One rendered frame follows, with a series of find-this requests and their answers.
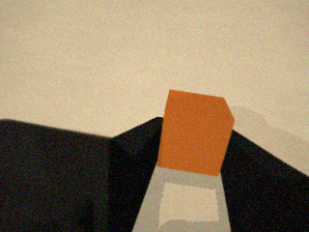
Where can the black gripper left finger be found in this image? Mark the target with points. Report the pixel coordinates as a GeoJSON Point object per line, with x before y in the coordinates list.
{"type": "Point", "coordinates": [114, 172]}

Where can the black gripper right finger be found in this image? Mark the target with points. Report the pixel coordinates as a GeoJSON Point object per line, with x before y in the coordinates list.
{"type": "Point", "coordinates": [262, 192]}

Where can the orange block with dark square mark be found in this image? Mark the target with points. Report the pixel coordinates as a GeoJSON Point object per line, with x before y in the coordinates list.
{"type": "Point", "coordinates": [195, 133]}

